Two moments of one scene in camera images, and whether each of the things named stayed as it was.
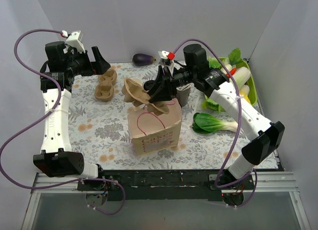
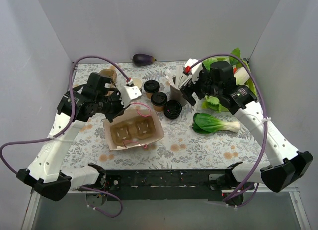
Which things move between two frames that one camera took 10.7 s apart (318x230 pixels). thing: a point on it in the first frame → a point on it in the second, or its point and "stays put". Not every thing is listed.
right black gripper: (166, 79) → (190, 91)
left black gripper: (90, 63) → (117, 106)
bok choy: (204, 124) stays put
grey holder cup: (183, 93) stays put
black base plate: (165, 185) stays put
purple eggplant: (140, 59) stays put
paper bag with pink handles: (151, 133) → (138, 126)
